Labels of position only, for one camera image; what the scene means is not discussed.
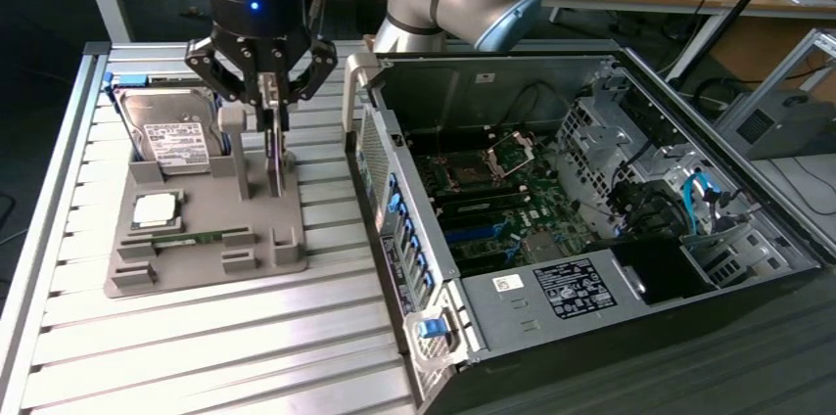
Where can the green graphics card black shroud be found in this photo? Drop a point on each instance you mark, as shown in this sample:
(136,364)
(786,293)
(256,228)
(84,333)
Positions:
(278,155)

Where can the hard disk with blue carrier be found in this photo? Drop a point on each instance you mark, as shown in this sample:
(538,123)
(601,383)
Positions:
(172,136)

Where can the open black PC case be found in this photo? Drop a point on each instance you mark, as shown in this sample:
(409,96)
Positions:
(425,92)

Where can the grey plastic parts rack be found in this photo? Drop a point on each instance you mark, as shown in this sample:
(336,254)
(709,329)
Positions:
(208,209)

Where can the silver CPU chip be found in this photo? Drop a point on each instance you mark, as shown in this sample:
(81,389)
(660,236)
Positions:
(155,212)

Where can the CPU socket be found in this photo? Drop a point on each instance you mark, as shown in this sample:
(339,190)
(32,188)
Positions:
(466,172)

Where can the green RAM stick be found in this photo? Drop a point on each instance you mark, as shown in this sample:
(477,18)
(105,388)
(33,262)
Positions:
(186,239)

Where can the metal socket cover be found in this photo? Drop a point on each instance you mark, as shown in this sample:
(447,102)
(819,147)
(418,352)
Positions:
(513,151)

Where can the black RAM stick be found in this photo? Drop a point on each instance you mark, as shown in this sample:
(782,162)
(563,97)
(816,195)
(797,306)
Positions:
(486,204)

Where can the blue expansion slot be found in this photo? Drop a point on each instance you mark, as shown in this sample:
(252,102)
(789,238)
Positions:
(473,233)

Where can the green motherboard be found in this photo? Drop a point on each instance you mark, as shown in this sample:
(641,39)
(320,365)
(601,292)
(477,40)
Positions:
(542,212)

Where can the metal disk bay cage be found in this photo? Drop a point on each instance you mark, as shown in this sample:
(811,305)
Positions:
(608,136)

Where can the grey chipset heatsink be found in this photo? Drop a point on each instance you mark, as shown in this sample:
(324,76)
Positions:
(543,246)

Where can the blue case latch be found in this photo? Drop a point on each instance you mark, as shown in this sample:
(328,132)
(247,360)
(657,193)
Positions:
(430,328)

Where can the grey power supply unit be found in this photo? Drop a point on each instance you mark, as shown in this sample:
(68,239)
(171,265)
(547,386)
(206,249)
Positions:
(495,307)

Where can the black stand pole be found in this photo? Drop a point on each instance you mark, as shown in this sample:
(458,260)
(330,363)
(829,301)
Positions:
(737,13)

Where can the grey metal machine box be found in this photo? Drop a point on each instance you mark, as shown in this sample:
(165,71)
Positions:
(784,126)

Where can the black plastic air duct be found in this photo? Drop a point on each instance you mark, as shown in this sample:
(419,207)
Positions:
(653,268)

